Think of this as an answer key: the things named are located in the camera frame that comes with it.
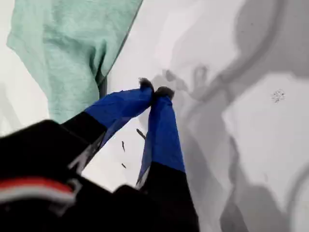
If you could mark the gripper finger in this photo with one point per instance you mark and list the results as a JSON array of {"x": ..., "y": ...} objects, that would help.
[
  {"x": 164, "y": 145},
  {"x": 116, "y": 106}
]

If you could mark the pale green T-shirt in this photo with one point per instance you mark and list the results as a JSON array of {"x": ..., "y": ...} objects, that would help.
[{"x": 60, "y": 48}]

